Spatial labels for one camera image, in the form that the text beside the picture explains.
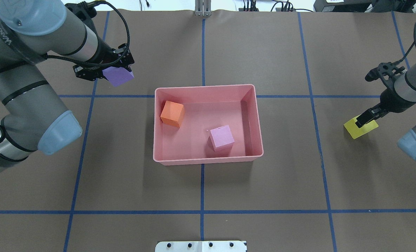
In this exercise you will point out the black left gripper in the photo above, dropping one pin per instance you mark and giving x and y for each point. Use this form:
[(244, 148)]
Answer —
[(105, 60)]

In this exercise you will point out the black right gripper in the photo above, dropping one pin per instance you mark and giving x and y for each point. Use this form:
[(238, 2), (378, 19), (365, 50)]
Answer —
[(392, 103)]

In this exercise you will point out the purple foam block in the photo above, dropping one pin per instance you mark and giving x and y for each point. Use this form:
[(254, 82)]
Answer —
[(117, 76)]

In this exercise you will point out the yellow foam block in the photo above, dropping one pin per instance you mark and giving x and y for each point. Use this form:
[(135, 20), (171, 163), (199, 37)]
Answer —
[(355, 132)]

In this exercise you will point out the orange foam block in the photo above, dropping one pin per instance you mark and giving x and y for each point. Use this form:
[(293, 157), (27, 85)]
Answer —
[(173, 114)]

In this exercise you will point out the pink foam block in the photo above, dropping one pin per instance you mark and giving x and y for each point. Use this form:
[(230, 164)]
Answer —
[(221, 138)]

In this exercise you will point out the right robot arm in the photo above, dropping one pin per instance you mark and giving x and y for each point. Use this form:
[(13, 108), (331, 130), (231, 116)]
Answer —
[(405, 87)]

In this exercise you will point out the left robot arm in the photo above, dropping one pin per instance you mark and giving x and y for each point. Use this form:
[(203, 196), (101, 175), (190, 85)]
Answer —
[(31, 32)]

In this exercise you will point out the pink plastic bin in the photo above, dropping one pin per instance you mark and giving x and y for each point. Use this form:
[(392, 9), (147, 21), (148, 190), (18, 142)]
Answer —
[(207, 108)]

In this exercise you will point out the white mounting plate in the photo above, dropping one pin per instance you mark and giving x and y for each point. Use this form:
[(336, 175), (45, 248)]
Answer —
[(202, 246)]

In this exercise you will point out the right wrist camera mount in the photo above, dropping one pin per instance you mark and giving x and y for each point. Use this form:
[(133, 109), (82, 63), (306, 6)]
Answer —
[(388, 73)]

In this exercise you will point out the aluminium bracket at table edge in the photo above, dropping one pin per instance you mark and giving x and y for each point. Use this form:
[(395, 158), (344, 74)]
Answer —
[(203, 8)]

